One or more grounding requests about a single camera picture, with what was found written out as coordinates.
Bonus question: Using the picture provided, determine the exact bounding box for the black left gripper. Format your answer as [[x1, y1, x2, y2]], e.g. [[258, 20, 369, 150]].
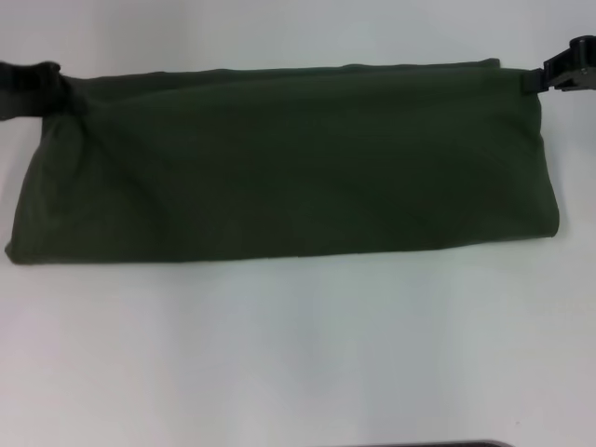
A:
[[0, 59, 90, 123]]

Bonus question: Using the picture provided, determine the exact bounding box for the dark green t-shirt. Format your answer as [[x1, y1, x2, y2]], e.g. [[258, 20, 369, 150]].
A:
[[3, 57, 560, 269]]

